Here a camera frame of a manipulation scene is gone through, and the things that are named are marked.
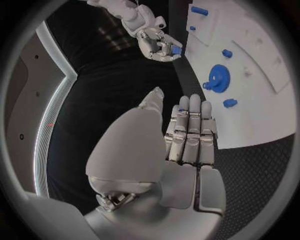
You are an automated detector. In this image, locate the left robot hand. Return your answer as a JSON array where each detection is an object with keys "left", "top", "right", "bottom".
[{"left": 83, "top": 86, "right": 227, "bottom": 240}]

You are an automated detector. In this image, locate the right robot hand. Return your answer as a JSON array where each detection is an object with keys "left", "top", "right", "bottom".
[{"left": 136, "top": 29, "right": 184, "bottom": 63}]

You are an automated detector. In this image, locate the white task board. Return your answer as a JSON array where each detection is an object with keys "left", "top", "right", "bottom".
[{"left": 184, "top": 0, "right": 299, "bottom": 150}]

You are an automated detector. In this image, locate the long blue cylinder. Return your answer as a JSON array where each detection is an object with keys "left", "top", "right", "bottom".
[{"left": 190, "top": 6, "right": 210, "bottom": 17}]

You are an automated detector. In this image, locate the large blue gear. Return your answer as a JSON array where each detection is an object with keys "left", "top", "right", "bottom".
[{"left": 208, "top": 64, "right": 232, "bottom": 94}]

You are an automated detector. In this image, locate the blue plug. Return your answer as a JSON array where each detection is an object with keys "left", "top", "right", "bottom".
[{"left": 222, "top": 98, "right": 239, "bottom": 109}]

